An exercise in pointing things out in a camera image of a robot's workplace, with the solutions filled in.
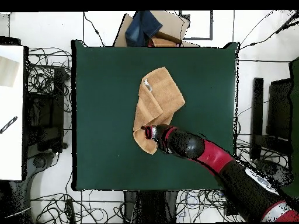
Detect tan terry towel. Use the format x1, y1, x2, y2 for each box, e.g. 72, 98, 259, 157
133, 66, 186, 155

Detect dark green table cloth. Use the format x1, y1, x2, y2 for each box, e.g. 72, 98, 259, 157
71, 40, 240, 191

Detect blue denim jeans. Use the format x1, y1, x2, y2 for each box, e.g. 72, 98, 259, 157
125, 10, 164, 47

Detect black equipment rack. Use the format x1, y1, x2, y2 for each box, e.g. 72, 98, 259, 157
24, 67, 69, 159

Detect brown cardboard box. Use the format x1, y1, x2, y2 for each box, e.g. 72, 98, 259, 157
113, 10, 200, 47

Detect black swivel chair base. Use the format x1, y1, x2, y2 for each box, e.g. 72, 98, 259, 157
25, 151, 59, 224
254, 158, 293, 187

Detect black chair panel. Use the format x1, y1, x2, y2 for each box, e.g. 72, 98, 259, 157
266, 78, 294, 141

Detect white desk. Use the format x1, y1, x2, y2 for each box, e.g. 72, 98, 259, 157
0, 44, 25, 181

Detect black ribbed rod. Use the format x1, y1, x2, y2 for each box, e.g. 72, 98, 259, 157
0, 115, 18, 135

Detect beige paper sheet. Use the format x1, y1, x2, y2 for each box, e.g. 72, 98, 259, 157
0, 55, 20, 88

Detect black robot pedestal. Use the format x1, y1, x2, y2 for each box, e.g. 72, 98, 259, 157
123, 190, 178, 223

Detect black upright post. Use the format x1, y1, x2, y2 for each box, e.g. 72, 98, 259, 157
250, 77, 264, 160

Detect thin black cable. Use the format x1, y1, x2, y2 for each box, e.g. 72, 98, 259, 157
83, 11, 105, 47

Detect black rectangular frame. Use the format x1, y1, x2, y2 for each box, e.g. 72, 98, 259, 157
179, 10, 214, 41

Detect long black cable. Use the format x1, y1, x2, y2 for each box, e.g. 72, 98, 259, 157
239, 10, 299, 50

